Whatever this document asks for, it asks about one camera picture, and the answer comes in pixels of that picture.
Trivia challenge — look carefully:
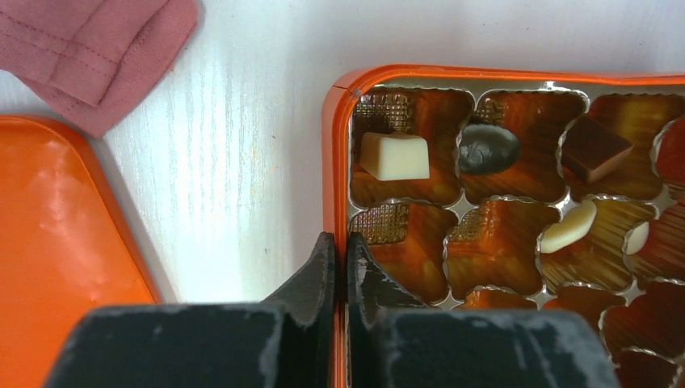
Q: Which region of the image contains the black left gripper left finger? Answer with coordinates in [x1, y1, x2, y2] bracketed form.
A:
[46, 233, 336, 387]

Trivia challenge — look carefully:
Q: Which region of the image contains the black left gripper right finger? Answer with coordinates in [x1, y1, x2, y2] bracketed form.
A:
[347, 233, 619, 387]

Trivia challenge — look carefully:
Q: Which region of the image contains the dark oval chocolate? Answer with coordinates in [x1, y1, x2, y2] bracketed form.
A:
[458, 124, 521, 175]

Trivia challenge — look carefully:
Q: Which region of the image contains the white oval chocolate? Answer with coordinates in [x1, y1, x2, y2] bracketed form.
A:
[540, 200, 597, 254]

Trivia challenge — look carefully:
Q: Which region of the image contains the orange chocolate box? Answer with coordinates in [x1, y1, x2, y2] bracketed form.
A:
[322, 65, 684, 387]

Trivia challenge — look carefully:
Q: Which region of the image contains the white leaf chocolate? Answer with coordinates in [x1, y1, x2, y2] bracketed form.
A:
[625, 221, 649, 255]

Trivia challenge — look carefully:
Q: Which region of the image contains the brown square chocolate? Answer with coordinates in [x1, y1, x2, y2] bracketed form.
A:
[561, 115, 633, 183]

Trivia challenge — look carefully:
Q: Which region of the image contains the orange box lid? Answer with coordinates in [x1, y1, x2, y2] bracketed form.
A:
[1, 116, 162, 387]

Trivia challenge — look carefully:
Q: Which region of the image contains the pink cloth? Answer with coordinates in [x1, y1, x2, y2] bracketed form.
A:
[1, 0, 200, 137]

